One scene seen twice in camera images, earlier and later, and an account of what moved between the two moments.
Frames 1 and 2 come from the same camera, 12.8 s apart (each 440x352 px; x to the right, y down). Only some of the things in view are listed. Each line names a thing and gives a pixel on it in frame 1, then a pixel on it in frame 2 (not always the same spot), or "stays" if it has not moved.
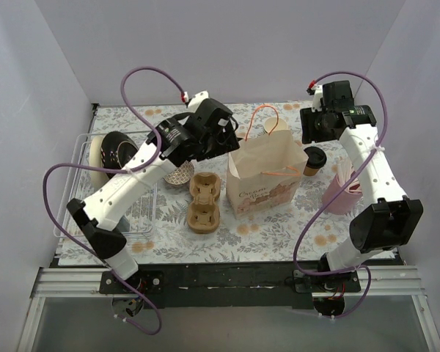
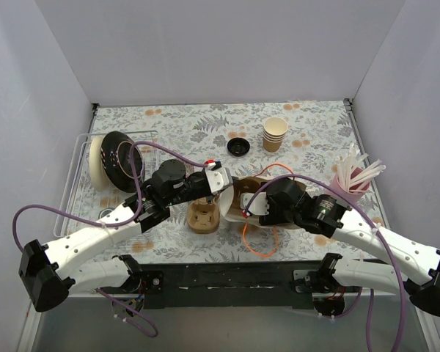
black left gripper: (224, 136) → (199, 182)
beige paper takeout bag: (262, 173) → (230, 201)
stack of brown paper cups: (270, 122) stays
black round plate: (116, 149) stays
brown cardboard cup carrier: (204, 215) stays
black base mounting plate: (277, 284) stays
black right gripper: (307, 125) → (271, 208)
